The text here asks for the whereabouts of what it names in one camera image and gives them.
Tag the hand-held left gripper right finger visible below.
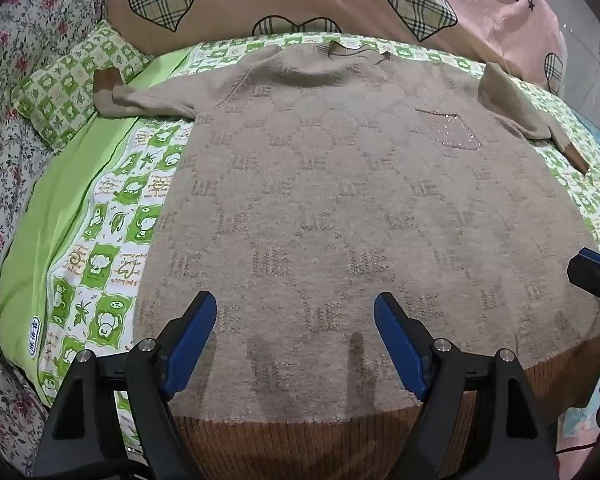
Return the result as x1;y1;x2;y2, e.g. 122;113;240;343
373;291;556;480

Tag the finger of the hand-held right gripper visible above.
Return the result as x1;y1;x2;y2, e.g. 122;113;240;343
566;247;600;311

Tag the green checked pillow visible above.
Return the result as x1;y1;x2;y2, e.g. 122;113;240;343
12;20;153;153

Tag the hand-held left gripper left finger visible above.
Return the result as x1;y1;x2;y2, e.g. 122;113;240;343
32;291;218;480

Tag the beige knit sweater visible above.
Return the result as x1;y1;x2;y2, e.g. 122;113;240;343
92;42;600;480

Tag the light blue printed cloth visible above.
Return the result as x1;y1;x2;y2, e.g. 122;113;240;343
562;395;600;453

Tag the green checked bed sheet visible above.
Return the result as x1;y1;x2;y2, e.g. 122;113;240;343
0;32;600;461

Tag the floral blanket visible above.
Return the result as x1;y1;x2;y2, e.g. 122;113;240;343
0;0;121;461

